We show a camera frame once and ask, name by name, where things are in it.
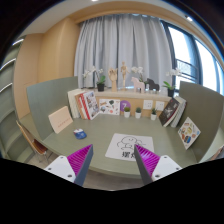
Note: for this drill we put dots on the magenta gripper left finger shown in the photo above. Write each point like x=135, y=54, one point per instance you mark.
x=74, y=167

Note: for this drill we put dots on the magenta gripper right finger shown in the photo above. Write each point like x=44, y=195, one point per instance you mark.
x=153, y=167

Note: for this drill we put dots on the blue and white mouse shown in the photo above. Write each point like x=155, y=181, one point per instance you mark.
x=80, y=134

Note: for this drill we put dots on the white printed mouse pad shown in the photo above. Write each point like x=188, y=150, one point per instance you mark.
x=121, y=146

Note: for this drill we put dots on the wooden chair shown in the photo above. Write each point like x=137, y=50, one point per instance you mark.
x=35, y=145

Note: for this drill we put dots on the colourful picture book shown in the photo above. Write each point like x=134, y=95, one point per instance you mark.
x=188, y=132

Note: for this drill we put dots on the beige cardboard sign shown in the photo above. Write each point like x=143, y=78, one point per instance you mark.
x=60, y=119

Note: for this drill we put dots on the white book stack left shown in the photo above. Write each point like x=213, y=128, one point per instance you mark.
x=74, y=107

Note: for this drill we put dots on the small potted plant right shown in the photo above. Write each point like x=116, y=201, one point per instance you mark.
x=153, y=114

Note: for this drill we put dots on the small potted plant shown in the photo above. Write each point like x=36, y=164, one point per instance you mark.
x=127, y=112
x=153, y=114
x=138, y=112

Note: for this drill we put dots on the dark cover book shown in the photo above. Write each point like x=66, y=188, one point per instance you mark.
x=166, y=115

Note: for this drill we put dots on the small potted plant middle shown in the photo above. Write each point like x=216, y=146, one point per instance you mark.
x=138, y=112

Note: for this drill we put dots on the small potted plant left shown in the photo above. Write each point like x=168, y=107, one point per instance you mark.
x=127, y=112

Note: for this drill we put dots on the green partition panel right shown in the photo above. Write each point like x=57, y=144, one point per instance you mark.
x=205, y=108

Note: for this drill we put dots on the green partition panel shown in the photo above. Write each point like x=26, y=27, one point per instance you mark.
x=205, y=108
x=47, y=97

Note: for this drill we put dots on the red and white magazine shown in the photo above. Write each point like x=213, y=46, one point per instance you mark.
x=87, y=105

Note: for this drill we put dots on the white illustrated card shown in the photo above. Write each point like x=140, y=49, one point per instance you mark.
x=109, y=106

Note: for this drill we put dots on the purple round question sign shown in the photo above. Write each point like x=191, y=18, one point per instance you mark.
x=124, y=104

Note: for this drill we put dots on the white books behind dark book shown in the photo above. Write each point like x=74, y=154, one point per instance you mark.
x=180, y=111

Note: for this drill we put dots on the green partition panel left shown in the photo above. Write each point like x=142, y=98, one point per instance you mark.
x=47, y=97

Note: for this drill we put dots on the white orchid pot right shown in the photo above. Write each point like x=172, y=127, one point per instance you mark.
x=170, y=87

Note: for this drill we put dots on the black wooden horse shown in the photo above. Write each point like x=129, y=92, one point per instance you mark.
x=153, y=85

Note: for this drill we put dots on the pink wooden horse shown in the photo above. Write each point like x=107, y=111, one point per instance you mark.
x=138, y=85

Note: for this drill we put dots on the white orchid black pot left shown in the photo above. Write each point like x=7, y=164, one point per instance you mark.
x=99, y=76

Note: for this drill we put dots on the white orchid middle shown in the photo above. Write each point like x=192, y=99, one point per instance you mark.
x=139, y=71

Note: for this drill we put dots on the wooden hand model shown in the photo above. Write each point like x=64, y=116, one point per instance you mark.
x=112, y=74

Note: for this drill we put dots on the wooden mannequin figure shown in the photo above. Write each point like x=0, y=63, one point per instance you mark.
x=124, y=71

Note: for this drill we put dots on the grey curtain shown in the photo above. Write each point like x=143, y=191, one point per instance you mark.
x=138, y=40

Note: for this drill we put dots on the white wall socket right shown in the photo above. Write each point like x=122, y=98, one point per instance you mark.
x=159, y=105

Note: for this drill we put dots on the white wall socket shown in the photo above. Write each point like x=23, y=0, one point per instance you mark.
x=147, y=104
x=159, y=105

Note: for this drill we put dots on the white wall socket left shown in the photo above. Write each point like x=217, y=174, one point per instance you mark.
x=147, y=104

